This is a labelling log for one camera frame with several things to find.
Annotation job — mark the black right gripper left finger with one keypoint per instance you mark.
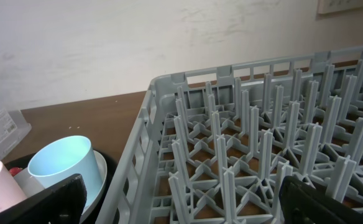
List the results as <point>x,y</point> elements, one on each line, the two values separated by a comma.
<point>62,202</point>

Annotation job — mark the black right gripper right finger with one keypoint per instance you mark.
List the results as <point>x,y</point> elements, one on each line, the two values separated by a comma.
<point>301,204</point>

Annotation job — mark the light blue plastic cup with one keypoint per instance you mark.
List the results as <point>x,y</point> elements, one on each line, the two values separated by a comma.
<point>63,158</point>

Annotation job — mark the red snack wrapper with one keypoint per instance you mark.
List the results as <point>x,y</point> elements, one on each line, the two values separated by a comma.
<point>15,170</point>

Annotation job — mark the grey plastic dishwasher rack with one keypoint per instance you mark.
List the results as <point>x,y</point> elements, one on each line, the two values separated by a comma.
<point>214,145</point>

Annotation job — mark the round black tray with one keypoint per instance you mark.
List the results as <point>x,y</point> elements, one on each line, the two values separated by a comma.
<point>107,167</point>

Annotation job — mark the clear plastic storage bin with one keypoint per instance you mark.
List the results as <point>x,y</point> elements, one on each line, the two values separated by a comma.
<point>13,129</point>

